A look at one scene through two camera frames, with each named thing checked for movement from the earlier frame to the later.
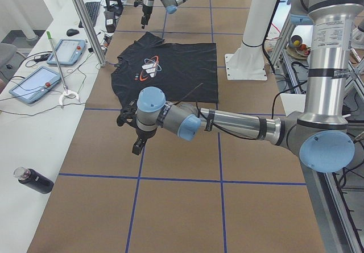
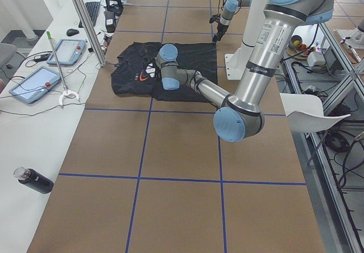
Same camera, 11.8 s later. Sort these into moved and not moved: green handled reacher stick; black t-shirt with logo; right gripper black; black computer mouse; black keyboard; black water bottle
Moved: black t-shirt with logo; right gripper black
Not moved: black water bottle; green handled reacher stick; black computer mouse; black keyboard
